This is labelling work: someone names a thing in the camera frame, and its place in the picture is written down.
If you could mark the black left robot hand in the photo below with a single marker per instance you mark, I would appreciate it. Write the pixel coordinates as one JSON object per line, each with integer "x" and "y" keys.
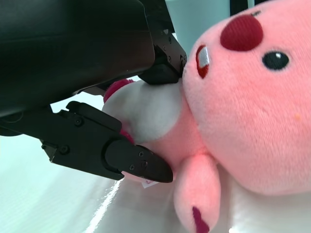
{"x": 73, "y": 48}

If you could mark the pink plush beaver doll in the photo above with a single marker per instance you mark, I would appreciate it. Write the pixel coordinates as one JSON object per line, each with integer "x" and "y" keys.
{"x": 243, "y": 109}

